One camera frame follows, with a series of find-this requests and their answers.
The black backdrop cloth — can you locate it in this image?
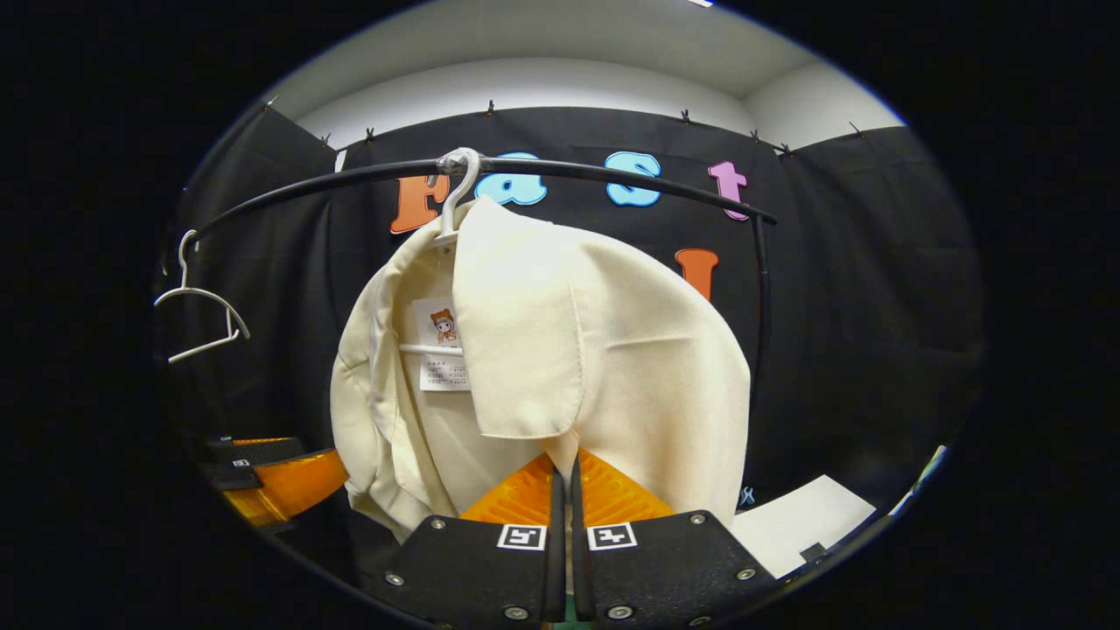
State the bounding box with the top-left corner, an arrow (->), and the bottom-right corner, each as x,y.
157,105 -> 985,535

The cream button shirt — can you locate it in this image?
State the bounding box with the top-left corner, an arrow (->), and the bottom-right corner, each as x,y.
329,197 -> 753,543

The white sheet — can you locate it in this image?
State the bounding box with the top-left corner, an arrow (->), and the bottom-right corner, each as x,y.
731,475 -> 878,580

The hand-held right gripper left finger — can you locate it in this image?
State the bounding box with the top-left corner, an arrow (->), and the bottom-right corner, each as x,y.
361,451 -> 567,627

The white clothes hanger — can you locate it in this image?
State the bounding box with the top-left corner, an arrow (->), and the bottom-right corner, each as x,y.
398,146 -> 484,358
154,229 -> 252,365

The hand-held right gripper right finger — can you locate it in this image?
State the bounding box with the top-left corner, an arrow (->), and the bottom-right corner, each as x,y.
570,448 -> 781,629

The black clothes rail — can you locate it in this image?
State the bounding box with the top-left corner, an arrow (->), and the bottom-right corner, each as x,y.
179,156 -> 780,386

